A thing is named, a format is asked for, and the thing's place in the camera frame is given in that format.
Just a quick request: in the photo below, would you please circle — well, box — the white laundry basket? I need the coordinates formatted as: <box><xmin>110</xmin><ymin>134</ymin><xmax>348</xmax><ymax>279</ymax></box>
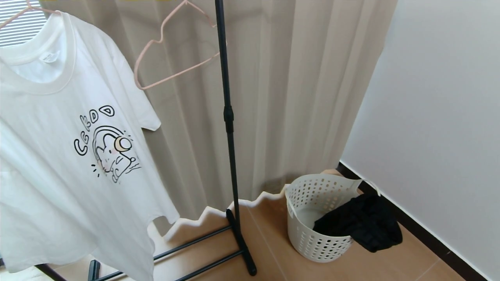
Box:
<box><xmin>285</xmin><ymin>174</ymin><xmax>381</xmax><ymax>263</ymax></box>

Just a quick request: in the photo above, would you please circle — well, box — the black garment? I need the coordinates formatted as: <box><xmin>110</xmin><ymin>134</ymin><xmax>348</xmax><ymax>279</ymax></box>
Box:
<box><xmin>312</xmin><ymin>194</ymin><xmax>403</xmax><ymax>253</ymax></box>

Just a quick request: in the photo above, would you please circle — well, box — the beige curtain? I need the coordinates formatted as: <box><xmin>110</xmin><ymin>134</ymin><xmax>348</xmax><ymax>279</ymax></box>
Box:
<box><xmin>39</xmin><ymin>0</ymin><xmax>399</xmax><ymax>237</ymax></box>

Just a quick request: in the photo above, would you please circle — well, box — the window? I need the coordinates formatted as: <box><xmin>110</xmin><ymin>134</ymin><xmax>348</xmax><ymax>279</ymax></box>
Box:
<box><xmin>0</xmin><ymin>0</ymin><xmax>47</xmax><ymax>48</ymax></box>

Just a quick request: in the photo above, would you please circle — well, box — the white printed t-shirt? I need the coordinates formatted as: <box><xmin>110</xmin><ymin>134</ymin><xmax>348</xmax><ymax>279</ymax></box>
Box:
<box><xmin>0</xmin><ymin>12</ymin><xmax>180</xmax><ymax>281</ymax></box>

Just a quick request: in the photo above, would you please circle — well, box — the pink clothes hanger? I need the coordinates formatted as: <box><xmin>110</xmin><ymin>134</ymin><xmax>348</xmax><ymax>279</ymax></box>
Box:
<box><xmin>0</xmin><ymin>0</ymin><xmax>61</xmax><ymax>30</ymax></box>
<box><xmin>134</xmin><ymin>0</ymin><xmax>221</xmax><ymax>90</ymax></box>

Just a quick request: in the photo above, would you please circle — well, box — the black clothes rack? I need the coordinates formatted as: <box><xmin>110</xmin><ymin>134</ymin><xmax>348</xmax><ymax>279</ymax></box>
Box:
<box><xmin>35</xmin><ymin>0</ymin><xmax>257</xmax><ymax>281</ymax></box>

